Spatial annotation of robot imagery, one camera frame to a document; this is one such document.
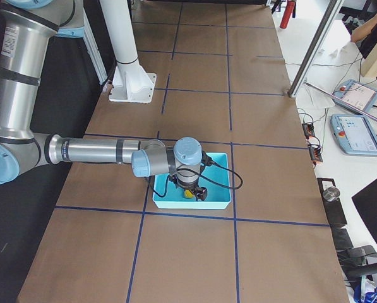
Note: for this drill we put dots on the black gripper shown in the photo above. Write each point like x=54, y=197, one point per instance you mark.
x=189, y=187

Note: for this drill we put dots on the yellow beetle toy car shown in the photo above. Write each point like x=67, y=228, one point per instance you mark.
x=188, y=194

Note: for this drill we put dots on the turquoise plastic bin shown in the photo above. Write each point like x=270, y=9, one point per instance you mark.
x=218, y=197

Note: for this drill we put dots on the small metal cup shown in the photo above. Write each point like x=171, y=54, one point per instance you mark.
x=331, y=193

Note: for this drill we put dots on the near teach pendant tablet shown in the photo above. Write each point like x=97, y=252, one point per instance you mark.
x=354, y=135

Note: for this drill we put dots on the teach pendant tablet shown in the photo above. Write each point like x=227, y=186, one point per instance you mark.
x=354, y=135
x=357, y=94

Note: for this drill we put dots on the far teach pendant tablet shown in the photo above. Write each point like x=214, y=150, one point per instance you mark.
x=357, y=94

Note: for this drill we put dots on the red cylinder bottle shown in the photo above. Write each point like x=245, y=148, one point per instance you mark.
x=288, y=14

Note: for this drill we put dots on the seated person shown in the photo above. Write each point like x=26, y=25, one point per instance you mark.
x=366, y=36

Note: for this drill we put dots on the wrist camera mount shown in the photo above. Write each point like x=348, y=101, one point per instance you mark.
x=206, y=161

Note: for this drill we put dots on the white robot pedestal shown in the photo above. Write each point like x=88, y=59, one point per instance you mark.
x=131, y=83

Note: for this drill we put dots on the aluminium frame post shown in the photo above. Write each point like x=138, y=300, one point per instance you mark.
x=323, y=28

